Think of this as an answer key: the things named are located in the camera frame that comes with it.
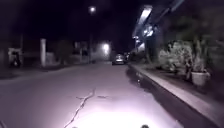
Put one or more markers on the pale plant pot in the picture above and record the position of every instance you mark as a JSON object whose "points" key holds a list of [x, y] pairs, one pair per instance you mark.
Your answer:
{"points": [[200, 78]]}

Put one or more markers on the pale pillar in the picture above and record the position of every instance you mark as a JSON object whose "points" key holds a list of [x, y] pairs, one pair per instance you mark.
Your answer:
{"points": [[42, 52]]}

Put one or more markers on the grey asphalt road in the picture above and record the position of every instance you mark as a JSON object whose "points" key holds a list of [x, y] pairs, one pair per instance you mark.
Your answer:
{"points": [[60, 96]]}

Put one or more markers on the raised concrete kerb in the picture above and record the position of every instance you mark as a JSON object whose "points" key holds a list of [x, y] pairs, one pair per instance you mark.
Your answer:
{"points": [[173, 90]]}

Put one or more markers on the parked car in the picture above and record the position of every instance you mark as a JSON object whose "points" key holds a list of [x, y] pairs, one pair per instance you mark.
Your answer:
{"points": [[118, 59]]}

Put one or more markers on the street lamp pole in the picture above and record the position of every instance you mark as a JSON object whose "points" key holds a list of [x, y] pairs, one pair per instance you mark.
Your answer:
{"points": [[90, 40]]}

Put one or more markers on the building with lit canopy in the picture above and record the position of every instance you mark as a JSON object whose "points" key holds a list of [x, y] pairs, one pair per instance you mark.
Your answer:
{"points": [[146, 30]]}

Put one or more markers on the bushes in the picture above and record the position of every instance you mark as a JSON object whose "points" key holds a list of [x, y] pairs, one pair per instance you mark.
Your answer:
{"points": [[180, 55]]}

